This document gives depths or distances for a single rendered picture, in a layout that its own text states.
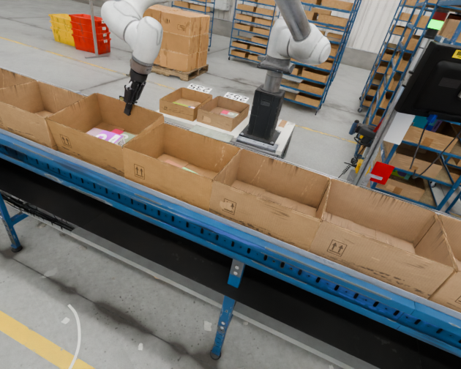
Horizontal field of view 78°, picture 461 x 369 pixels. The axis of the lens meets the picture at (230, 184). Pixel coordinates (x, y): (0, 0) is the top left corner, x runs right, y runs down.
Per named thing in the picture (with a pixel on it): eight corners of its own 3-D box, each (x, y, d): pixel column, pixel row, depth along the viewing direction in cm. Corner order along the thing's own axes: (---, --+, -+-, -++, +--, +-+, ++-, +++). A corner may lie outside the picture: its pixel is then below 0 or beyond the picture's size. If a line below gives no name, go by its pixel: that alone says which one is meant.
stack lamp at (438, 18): (438, 29, 125) (446, 13, 122) (440, 29, 121) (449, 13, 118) (426, 26, 126) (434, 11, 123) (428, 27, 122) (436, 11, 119)
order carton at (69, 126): (167, 144, 141) (165, 113, 130) (129, 179, 121) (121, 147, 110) (103, 121, 151) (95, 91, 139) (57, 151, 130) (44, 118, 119)
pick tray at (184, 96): (211, 106, 241) (213, 94, 235) (193, 121, 210) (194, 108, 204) (181, 98, 245) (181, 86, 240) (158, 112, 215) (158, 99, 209)
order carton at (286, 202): (317, 209, 124) (331, 177, 114) (306, 255, 101) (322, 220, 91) (235, 179, 133) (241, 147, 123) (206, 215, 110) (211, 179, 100)
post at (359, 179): (360, 195, 178) (442, 40, 127) (360, 200, 174) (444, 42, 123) (341, 189, 181) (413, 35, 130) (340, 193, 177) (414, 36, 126)
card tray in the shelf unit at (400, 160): (385, 143, 234) (391, 132, 228) (424, 154, 228) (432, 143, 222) (388, 165, 202) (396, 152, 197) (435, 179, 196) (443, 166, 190)
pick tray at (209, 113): (248, 116, 235) (250, 104, 230) (230, 132, 205) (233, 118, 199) (216, 107, 242) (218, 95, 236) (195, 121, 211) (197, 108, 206)
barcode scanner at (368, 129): (350, 135, 168) (359, 120, 161) (369, 144, 166) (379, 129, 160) (349, 140, 163) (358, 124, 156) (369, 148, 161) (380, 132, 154)
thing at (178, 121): (294, 127, 240) (295, 123, 238) (280, 155, 194) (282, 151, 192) (188, 97, 260) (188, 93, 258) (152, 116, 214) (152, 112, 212)
